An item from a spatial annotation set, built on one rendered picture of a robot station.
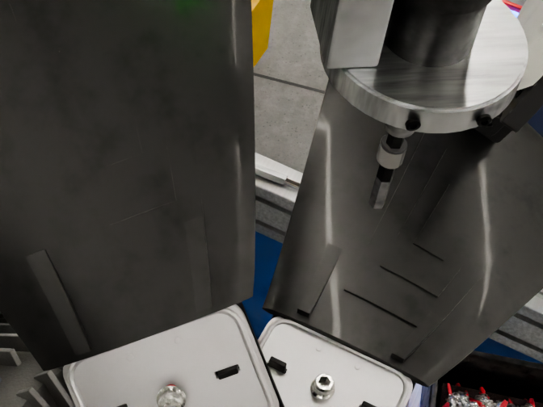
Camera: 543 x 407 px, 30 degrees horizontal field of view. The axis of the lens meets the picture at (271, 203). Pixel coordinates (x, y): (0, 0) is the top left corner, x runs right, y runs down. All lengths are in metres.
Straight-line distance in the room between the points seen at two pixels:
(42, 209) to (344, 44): 0.19
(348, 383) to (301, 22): 1.95
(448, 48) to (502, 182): 0.35
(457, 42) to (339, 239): 0.29
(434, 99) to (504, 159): 0.36
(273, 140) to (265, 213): 1.14
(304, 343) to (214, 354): 0.11
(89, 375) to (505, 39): 0.25
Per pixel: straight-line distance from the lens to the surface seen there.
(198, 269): 0.46
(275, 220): 1.08
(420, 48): 0.33
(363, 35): 0.32
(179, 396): 0.47
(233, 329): 0.47
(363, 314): 0.59
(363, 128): 0.66
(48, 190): 0.46
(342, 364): 0.58
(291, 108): 2.28
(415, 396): 1.00
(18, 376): 0.58
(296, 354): 0.58
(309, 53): 2.40
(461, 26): 0.33
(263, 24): 0.96
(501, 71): 0.35
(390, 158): 0.39
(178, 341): 0.47
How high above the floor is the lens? 1.69
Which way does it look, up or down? 53 degrees down
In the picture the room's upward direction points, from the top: 9 degrees clockwise
